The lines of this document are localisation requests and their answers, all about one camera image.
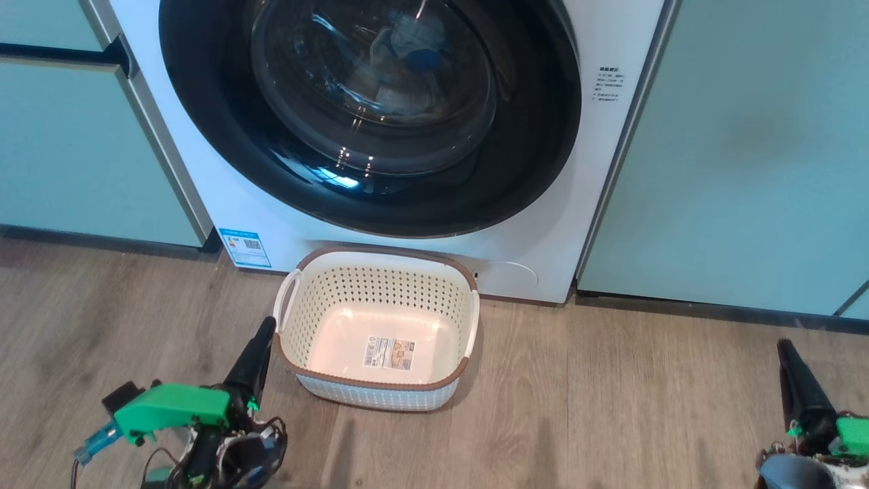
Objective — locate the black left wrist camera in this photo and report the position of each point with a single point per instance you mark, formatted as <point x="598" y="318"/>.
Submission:
<point x="122" y="399"/>

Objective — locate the cream perforated laundry basket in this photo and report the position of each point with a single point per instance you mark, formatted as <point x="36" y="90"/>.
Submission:
<point x="380" y="397"/>

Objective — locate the teal connector plug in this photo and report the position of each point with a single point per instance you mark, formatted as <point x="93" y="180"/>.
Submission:
<point x="98" y="443"/>

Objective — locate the round white filter cover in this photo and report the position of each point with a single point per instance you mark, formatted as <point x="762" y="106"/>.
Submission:
<point x="509" y="280"/>

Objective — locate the white front-load washing machine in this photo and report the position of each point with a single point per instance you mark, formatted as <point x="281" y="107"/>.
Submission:
<point x="543" y="238"/>

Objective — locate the paper label inside basket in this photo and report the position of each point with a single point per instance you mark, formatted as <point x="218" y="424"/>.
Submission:
<point x="389" y="353"/>

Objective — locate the blue energy label sticker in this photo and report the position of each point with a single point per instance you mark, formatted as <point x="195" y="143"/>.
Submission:
<point x="246" y="247"/>

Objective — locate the cream garment with blue trim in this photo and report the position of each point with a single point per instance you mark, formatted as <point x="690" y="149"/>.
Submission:
<point x="414" y="41"/>
<point x="400" y="95"/>

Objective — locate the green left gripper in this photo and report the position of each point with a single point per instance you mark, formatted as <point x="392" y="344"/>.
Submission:
<point x="176" y="407"/>

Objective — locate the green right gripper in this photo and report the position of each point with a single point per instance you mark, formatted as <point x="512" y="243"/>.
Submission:
<point x="854" y="436"/>

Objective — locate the black round glass washer door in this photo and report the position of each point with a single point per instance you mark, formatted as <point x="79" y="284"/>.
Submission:
<point x="217" y="136"/>

